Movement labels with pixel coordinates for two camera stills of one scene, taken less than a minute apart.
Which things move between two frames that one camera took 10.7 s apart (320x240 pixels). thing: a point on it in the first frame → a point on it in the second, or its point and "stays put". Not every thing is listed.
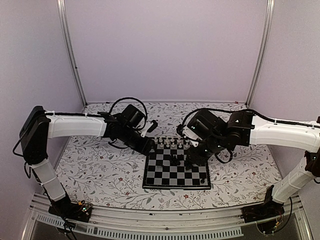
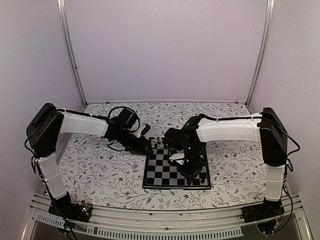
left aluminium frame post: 68,41 stays put
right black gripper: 197,158 → 190,174
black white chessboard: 165,167 stays put
